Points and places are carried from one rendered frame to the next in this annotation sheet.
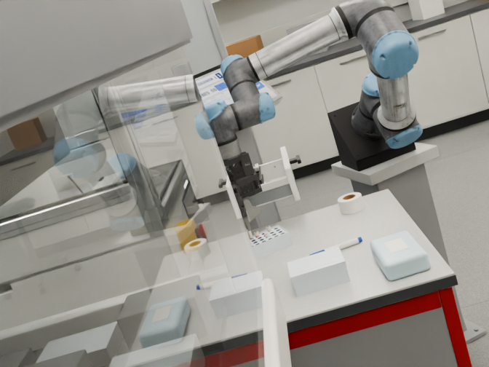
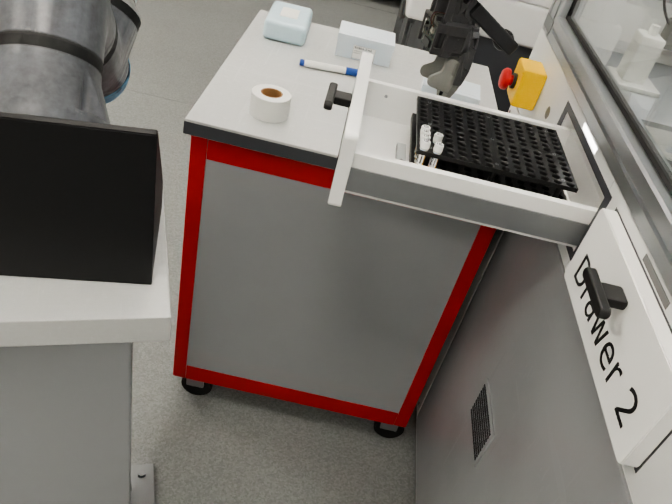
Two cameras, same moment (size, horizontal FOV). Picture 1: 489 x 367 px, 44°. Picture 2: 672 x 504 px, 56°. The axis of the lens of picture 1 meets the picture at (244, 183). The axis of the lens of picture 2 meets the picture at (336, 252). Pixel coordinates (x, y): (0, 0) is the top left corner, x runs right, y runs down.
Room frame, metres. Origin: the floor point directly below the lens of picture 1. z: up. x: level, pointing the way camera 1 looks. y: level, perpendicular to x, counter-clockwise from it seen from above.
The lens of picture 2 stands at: (2.69, -0.24, 1.28)
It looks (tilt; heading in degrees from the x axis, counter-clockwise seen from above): 37 degrees down; 172
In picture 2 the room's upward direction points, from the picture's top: 15 degrees clockwise
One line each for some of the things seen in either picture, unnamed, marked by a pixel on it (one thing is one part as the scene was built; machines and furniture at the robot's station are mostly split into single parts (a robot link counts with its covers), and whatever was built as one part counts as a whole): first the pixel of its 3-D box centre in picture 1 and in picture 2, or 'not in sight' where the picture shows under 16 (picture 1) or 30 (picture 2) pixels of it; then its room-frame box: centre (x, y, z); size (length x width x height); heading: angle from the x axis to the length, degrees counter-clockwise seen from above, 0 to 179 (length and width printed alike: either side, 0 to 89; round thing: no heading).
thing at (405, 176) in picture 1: (407, 249); (63, 426); (2.09, -0.50, 0.38); 0.30 x 0.30 x 0.76; 15
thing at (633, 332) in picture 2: not in sight; (617, 322); (2.20, 0.14, 0.87); 0.29 x 0.02 x 0.11; 175
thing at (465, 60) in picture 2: not in sight; (461, 60); (1.62, 0.04, 0.91); 0.05 x 0.02 x 0.09; 12
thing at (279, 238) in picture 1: (265, 242); not in sight; (1.57, 0.00, 0.78); 0.12 x 0.08 x 0.04; 102
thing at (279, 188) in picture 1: (228, 194); (489, 162); (1.87, 0.06, 0.86); 0.40 x 0.26 x 0.06; 85
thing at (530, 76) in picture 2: not in sight; (524, 83); (1.56, 0.19, 0.88); 0.07 x 0.05 x 0.07; 175
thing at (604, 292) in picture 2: not in sight; (607, 294); (2.20, 0.11, 0.91); 0.07 x 0.04 x 0.01; 175
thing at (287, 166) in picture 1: (289, 172); (352, 122); (1.85, -0.15, 0.87); 0.29 x 0.02 x 0.11; 175
